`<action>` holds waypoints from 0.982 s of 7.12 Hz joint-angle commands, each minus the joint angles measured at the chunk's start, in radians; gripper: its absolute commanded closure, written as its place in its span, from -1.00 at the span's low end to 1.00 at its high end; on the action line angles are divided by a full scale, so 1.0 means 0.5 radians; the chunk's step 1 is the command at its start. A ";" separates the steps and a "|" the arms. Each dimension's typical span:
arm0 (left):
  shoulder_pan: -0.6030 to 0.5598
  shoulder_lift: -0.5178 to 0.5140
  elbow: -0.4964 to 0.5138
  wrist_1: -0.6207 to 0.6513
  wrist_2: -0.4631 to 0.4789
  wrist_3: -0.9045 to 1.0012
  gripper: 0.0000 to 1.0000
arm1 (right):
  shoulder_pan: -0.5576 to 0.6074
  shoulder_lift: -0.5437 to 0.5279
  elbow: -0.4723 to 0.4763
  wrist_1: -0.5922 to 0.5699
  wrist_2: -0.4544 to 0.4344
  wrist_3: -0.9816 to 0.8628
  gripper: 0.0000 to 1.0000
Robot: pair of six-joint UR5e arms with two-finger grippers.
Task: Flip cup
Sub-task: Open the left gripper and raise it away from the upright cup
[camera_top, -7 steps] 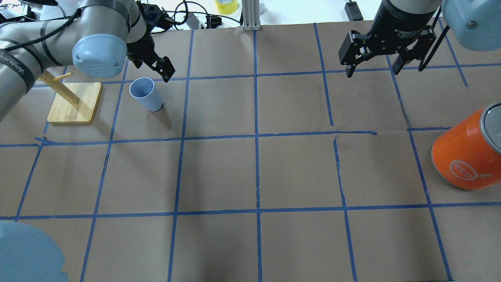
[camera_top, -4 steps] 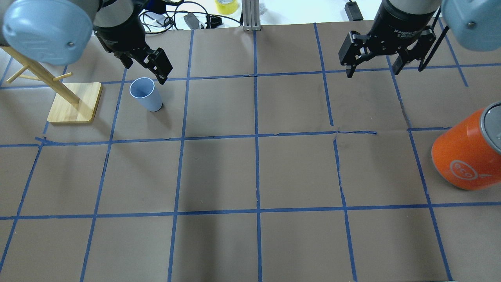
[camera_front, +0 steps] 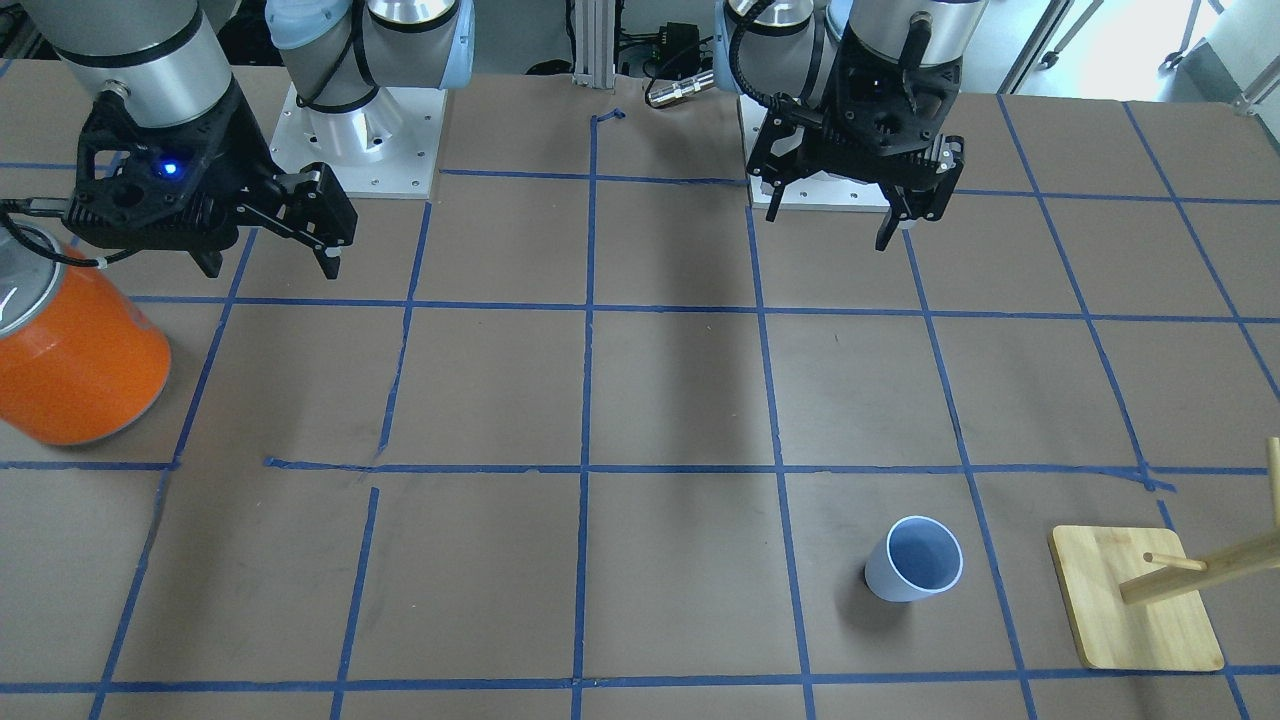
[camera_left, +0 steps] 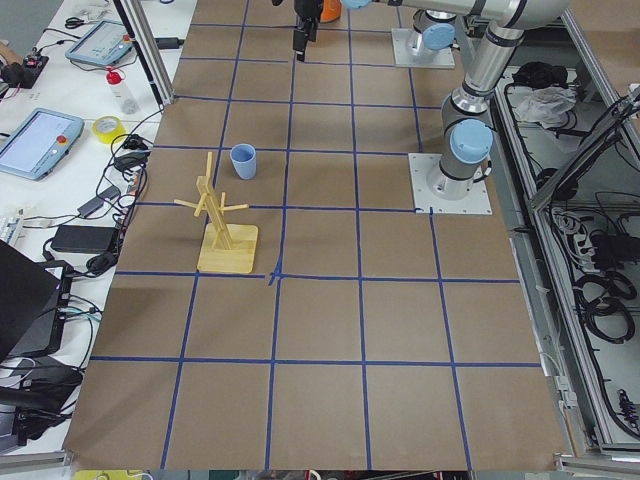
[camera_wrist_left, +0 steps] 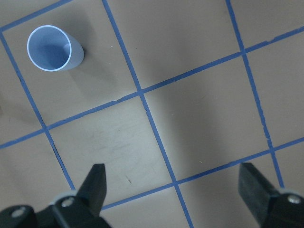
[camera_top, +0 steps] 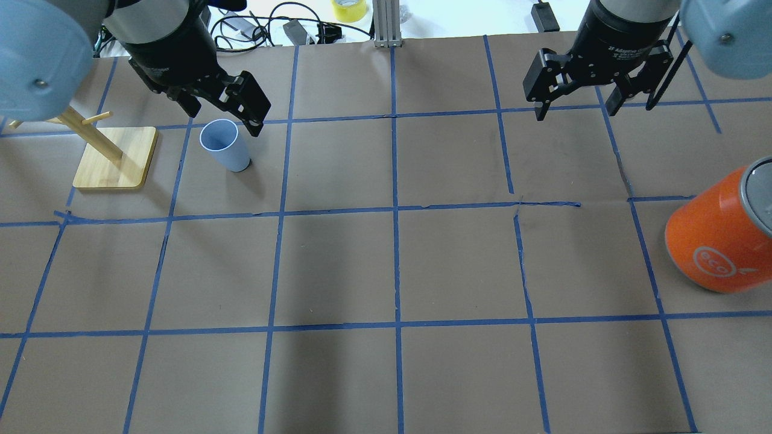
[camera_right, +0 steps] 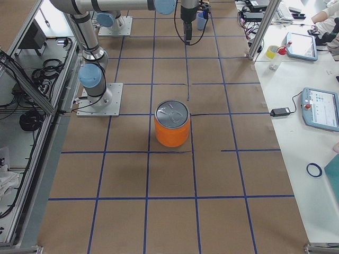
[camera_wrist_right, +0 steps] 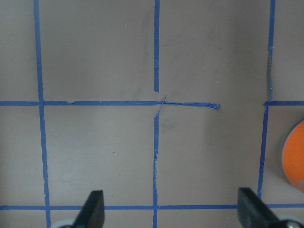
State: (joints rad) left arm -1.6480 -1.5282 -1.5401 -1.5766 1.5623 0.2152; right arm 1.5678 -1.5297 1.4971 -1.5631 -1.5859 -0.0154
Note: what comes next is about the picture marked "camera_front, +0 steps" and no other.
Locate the aluminium frame post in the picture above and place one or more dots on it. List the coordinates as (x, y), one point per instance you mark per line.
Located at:
(594, 39)

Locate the light blue plastic cup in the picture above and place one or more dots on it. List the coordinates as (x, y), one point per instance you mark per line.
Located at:
(917, 558)

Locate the wooden cup rack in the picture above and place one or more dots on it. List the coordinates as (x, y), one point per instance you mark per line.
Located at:
(1132, 595)

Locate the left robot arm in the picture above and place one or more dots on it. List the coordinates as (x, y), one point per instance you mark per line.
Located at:
(764, 47)

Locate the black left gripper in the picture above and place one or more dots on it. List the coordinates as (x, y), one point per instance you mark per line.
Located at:
(806, 140)

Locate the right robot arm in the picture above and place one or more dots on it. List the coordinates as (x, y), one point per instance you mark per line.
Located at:
(166, 58)

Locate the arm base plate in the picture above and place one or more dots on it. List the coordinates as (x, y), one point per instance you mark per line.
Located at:
(386, 149)
(819, 192)

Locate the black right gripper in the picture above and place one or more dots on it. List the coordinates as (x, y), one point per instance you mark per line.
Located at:
(233, 141)

